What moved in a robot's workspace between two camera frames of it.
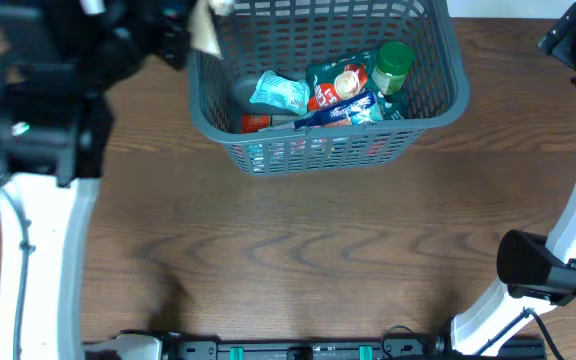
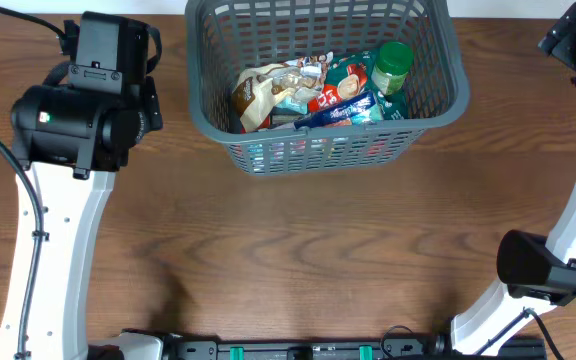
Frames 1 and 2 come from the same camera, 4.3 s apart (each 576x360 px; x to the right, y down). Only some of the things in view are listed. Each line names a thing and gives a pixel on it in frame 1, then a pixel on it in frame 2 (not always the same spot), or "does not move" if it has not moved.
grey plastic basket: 269,36 does not move
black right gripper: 560,38 does not move
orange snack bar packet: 254,123 → 280,116
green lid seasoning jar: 394,62 does not move
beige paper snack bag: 203,31 → 254,93
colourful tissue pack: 360,109 does not move
